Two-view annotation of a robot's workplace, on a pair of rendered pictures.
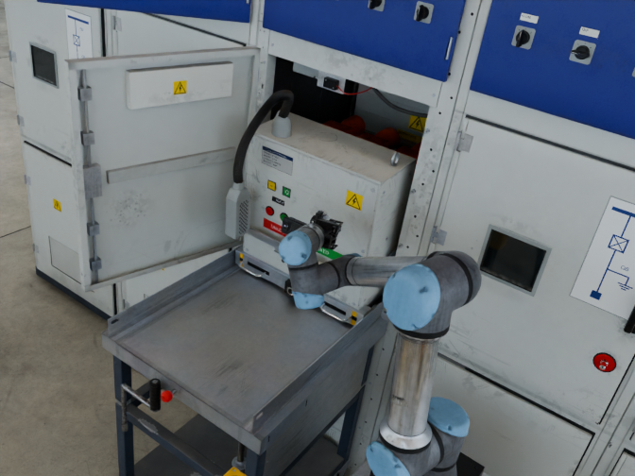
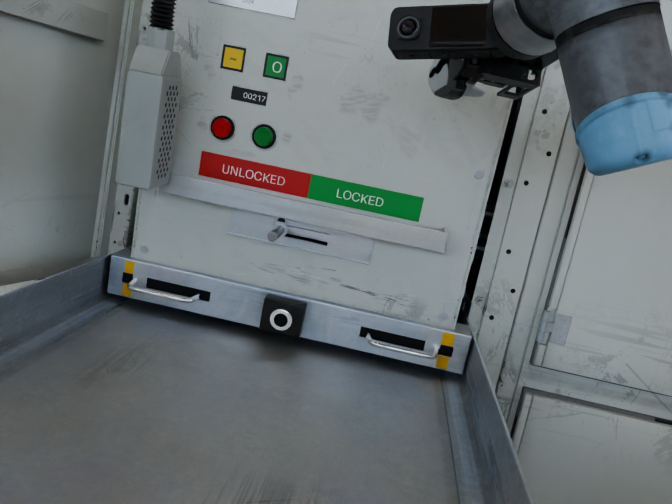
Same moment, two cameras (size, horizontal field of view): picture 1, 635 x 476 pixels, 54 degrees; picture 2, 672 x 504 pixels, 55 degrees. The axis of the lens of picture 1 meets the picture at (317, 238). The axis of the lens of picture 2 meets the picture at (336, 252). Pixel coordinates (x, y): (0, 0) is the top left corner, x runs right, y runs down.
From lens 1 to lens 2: 1.36 m
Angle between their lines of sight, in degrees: 31
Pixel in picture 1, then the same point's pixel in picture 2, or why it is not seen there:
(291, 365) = (412, 465)
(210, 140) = not seen: outside the picture
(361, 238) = (477, 142)
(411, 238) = (535, 161)
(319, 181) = (374, 19)
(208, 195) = (37, 121)
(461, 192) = not seen: hidden behind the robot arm
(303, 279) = (657, 44)
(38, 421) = not seen: outside the picture
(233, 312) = (167, 375)
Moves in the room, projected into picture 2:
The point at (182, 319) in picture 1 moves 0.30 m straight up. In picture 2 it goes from (27, 405) to (65, 94)
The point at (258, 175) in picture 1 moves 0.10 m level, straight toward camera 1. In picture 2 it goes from (195, 38) to (221, 37)
